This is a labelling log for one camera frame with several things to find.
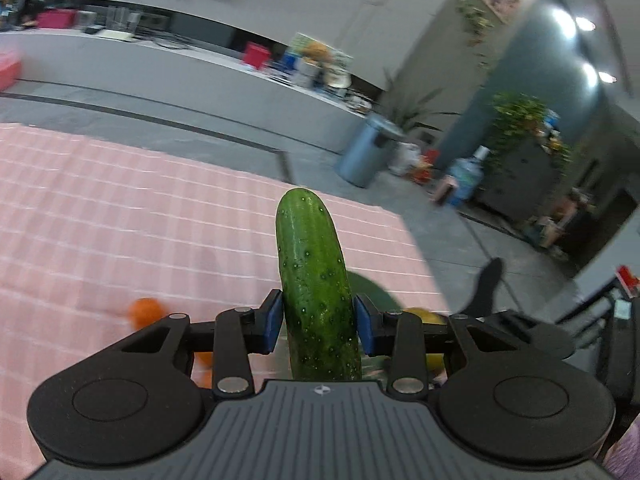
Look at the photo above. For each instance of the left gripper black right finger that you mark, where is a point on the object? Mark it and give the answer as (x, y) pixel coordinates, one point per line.
(503, 401)

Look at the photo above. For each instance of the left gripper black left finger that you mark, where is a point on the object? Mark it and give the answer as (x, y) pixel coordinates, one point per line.
(147, 394)

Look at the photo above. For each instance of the small orange mandarin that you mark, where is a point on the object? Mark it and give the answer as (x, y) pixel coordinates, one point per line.
(144, 312)

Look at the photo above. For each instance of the green plastic bowl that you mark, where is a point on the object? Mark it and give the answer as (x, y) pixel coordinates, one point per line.
(371, 298)

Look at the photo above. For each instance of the green cucumber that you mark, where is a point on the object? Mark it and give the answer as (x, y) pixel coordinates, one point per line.
(319, 317)

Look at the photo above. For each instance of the yellow lemon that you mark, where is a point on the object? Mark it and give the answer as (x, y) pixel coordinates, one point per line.
(435, 358)

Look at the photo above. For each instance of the black sock foot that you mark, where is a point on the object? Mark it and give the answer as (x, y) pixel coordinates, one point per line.
(483, 298)

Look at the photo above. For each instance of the pink checkered tablecloth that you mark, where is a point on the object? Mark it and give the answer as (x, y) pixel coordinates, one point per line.
(88, 227)

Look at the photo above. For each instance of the dark storage cabinet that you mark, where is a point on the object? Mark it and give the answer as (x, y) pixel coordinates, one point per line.
(520, 185)

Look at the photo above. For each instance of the blue water jug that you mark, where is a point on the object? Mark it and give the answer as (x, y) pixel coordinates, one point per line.
(467, 172)

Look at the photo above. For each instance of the white plastic bag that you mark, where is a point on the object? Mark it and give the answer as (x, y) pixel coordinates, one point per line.
(406, 156)

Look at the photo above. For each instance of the grey-blue pedal trash bin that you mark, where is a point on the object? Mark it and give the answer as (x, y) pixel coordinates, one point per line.
(370, 151)

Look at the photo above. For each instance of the leafy floor plant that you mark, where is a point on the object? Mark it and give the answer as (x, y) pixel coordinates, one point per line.
(409, 113)

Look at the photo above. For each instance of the pink storage box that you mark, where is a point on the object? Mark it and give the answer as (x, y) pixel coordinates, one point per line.
(10, 69)

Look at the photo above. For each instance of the red box on shelf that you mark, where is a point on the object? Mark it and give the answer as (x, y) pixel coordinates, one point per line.
(255, 55)

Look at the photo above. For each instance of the magenta box on shelf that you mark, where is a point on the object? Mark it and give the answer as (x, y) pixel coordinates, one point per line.
(56, 19)

